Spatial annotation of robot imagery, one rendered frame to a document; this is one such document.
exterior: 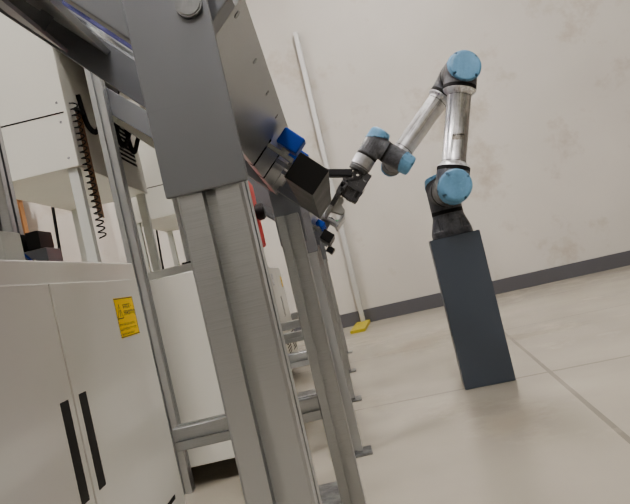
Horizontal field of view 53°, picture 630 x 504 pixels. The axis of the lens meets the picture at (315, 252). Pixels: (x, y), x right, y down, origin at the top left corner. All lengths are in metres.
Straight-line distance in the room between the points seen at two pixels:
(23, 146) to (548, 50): 4.79
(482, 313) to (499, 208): 3.46
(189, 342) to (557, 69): 4.71
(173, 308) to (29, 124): 0.70
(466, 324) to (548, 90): 3.87
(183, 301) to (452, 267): 0.98
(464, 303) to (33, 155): 1.50
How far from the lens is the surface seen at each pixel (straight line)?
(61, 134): 2.07
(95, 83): 2.03
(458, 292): 2.35
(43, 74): 2.14
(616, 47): 6.21
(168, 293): 1.93
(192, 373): 1.93
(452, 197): 2.24
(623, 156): 6.03
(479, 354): 2.38
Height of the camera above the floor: 0.53
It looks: 2 degrees up
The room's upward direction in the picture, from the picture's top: 13 degrees counter-clockwise
